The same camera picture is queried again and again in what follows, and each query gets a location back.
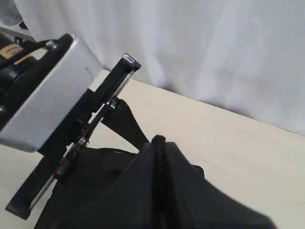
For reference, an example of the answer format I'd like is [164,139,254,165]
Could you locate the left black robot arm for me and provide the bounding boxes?
[0,34,148,219]

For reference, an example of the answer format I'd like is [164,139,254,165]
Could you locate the white curtain backdrop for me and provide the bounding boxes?
[15,0,305,135]

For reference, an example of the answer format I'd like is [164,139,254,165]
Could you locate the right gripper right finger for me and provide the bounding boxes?
[164,142,275,229]

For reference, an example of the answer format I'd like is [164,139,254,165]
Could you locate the black plastic carry case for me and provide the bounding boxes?
[33,146,205,229]

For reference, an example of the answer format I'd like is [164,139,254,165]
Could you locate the black braided rope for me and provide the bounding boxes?
[151,135,171,229]

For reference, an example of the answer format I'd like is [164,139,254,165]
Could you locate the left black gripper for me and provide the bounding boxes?
[0,35,149,214]

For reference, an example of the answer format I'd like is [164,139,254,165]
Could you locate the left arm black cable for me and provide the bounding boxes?
[0,39,55,70]

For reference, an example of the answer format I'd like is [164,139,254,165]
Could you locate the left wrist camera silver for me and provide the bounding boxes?
[0,34,103,152]

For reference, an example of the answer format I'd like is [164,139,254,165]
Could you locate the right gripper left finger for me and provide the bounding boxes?
[78,143,154,229]

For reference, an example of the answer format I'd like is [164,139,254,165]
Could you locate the dark equipment beside table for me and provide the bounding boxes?
[0,0,36,46]

